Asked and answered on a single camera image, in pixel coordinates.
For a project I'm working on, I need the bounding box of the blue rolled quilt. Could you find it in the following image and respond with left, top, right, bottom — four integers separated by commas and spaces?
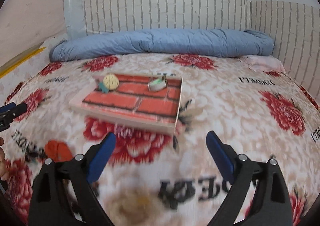
49, 28, 274, 62

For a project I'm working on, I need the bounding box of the floral red bed blanket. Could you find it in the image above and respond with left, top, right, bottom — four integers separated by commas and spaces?
0, 33, 320, 226

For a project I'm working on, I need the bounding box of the cream pineapple plush clip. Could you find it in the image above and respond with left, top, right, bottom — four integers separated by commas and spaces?
98, 73, 119, 93

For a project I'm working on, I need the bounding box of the clear plastic sheet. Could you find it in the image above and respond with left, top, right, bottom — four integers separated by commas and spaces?
63, 0, 86, 40

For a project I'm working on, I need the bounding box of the brick pattern jewelry tray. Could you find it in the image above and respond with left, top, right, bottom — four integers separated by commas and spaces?
69, 73, 183, 134

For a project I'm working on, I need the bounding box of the orange fabric scrunchie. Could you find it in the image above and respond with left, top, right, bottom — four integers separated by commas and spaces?
44, 140, 73, 162

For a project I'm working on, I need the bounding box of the brick pattern headboard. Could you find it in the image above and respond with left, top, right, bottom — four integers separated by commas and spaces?
84, 0, 319, 98

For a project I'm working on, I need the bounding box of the white strap wristwatch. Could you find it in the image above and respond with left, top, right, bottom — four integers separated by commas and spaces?
148, 75, 167, 92

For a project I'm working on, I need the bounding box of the person left hand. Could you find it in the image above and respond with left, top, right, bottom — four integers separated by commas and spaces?
0, 137, 9, 180

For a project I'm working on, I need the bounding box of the yellow strip at bedside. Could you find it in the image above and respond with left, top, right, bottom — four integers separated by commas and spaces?
0, 47, 46, 78

